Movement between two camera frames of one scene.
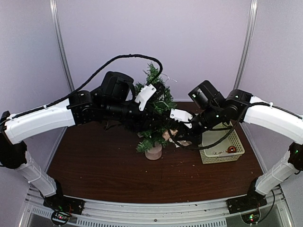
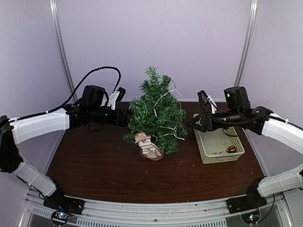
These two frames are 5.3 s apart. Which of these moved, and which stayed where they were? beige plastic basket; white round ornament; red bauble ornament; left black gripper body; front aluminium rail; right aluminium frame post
Moved: white round ornament; left black gripper body
Stayed: red bauble ornament; beige plastic basket; front aluminium rail; right aluminium frame post
